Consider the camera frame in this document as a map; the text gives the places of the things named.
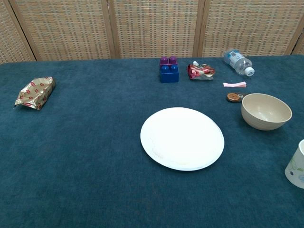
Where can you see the floral print paper cup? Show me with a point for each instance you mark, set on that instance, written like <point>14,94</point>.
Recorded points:
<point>297,171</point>

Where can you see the beige bowl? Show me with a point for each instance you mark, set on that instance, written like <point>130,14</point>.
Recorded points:
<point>263,111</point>

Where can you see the purple toy block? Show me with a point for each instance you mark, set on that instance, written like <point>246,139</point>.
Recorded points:
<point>168,60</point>

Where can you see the pale pink paper strip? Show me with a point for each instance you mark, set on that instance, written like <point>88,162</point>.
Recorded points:
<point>235,84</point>

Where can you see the white paper plate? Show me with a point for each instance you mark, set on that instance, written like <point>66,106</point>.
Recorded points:
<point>183,140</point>

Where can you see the crumpled red drink pouch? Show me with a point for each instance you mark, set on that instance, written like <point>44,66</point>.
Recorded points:
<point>199,71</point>

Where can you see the blue table cloth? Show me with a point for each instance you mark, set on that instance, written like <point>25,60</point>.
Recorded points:
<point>95,142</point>

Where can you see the blue toy block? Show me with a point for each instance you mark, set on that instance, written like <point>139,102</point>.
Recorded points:
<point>169,76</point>

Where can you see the gold snack bag red print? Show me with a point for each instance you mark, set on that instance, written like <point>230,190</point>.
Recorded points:
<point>35,92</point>

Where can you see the woven bamboo folding screen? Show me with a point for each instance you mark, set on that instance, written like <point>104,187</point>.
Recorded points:
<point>154,28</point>

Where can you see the clear plastic water bottle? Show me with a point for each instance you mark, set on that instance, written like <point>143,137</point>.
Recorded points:
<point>237,60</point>

